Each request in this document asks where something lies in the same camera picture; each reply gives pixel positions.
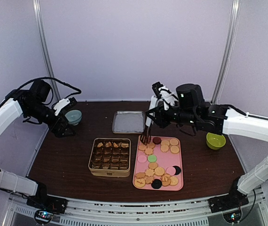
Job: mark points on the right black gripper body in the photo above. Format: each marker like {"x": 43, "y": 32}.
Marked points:
{"x": 164, "y": 122}

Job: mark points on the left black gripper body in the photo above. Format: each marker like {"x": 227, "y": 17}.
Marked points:
{"x": 56, "y": 131}

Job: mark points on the metal tongs white handle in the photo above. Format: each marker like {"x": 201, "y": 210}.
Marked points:
{"x": 146, "y": 136}

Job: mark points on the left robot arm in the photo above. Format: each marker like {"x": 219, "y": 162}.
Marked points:
{"x": 24, "y": 113}

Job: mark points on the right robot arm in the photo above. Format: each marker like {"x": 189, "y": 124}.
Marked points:
{"x": 187, "y": 107}

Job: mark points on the light blue ceramic bowl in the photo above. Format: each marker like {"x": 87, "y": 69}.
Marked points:
{"x": 74, "y": 117}

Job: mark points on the brown chocolate round cookie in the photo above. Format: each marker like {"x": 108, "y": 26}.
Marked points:
{"x": 156, "y": 140}

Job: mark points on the silver tin lid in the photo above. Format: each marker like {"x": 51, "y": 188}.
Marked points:
{"x": 128, "y": 122}

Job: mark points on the green round cookie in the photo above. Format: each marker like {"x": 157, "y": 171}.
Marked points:
{"x": 152, "y": 158}

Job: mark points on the pink round cookie upper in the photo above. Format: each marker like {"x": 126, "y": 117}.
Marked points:
{"x": 142, "y": 159}

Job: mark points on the pink round cookie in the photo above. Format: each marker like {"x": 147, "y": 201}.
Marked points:
{"x": 171, "y": 170}
{"x": 142, "y": 159}

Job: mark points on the pink plastic tray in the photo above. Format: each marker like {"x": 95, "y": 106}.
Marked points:
{"x": 168, "y": 154}

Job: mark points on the gold cookie tin box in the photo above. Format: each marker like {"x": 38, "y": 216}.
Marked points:
{"x": 110, "y": 157}

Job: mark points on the pink round cookie lower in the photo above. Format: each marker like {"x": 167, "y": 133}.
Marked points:
{"x": 171, "y": 170}

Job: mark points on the black sandwich cookie right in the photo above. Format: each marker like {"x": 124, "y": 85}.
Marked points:
{"x": 177, "y": 170}

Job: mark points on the black sandwich cookie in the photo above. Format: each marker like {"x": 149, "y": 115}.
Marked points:
{"x": 156, "y": 184}
{"x": 177, "y": 170}

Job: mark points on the green plastic bowl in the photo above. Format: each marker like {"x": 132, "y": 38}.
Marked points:
{"x": 214, "y": 141}

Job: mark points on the swirl butter cookie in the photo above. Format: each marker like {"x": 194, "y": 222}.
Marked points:
{"x": 165, "y": 177}

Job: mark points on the black sandwich cookie bottom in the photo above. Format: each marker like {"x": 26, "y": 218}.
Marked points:
{"x": 156, "y": 184}

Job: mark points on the clock face round cookie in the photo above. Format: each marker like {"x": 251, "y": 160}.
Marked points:
{"x": 139, "y": 182}

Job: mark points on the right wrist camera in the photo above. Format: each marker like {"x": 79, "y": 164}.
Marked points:
{"x": 162, "y": 93}

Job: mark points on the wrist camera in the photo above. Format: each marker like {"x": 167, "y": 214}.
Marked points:
{"x": 64, "y": 104}
{"x": 162, "y": 93}

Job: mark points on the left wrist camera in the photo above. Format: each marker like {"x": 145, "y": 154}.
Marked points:
{"x": 64, "y": 104}

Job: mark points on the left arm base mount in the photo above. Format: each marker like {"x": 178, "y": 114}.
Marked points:
{"x": 51, "y": 204}

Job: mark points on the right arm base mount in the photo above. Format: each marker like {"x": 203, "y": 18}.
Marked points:
{"x": 226, "y": 202}

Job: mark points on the right aluminium frame post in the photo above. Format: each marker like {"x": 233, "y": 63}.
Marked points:
{"x": 230, "y": 42}

